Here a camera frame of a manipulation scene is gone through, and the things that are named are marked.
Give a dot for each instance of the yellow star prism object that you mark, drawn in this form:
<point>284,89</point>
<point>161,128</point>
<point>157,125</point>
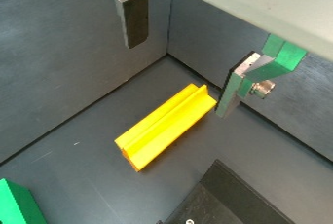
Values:
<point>144,141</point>

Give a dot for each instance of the green shape insertion block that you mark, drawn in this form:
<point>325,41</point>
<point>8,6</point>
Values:
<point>17,205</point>

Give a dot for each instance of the gripper silver green right finger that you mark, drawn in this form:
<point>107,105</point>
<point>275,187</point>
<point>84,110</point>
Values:
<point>250,77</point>

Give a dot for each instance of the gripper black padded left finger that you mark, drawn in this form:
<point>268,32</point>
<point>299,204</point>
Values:
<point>133,20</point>

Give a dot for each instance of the black curved fixture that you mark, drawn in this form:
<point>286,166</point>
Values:
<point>223,199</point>

